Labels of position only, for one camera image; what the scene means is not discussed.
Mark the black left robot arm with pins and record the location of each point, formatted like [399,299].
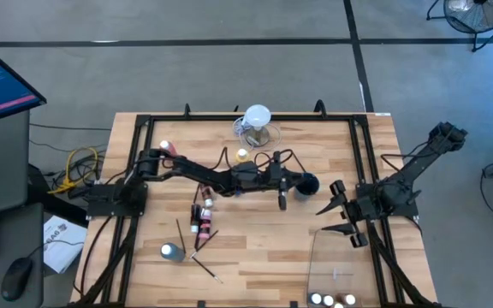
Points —
[195,171]

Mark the white paper booklet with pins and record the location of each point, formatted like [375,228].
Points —
[64,256]

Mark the white bulb table lamp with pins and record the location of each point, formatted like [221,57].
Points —
[257,115]

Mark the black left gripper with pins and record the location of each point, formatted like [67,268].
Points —
[280,177]

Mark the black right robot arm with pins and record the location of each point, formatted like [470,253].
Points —
[417,167]

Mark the grey desk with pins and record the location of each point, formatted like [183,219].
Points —
[2,171]

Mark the large pink paint bottle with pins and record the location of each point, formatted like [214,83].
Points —
[166,145]

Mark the blue-grey plastic cup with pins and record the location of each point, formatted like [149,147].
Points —
[302,196]

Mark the clear plastic bin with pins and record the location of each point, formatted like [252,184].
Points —
[336,256]

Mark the small dark brown paint bottle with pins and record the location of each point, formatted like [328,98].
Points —
[338,305]

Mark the small pink paint bottle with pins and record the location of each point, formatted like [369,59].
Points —
[205,224]

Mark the black computer mouse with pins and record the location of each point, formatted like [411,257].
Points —
[15,278]

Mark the small gold paint bottle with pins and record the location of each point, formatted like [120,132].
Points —
[328,300]

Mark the large teal paint bottle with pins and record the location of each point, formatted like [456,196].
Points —
[171,252]

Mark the large yellow paint bottle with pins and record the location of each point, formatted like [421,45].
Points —
[242,153]

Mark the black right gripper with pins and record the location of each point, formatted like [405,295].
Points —
[360,209]

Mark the black paintbrush silver ferrule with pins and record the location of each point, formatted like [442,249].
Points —
[208,269]

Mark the black floor fan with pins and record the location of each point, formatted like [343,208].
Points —
[477,17]

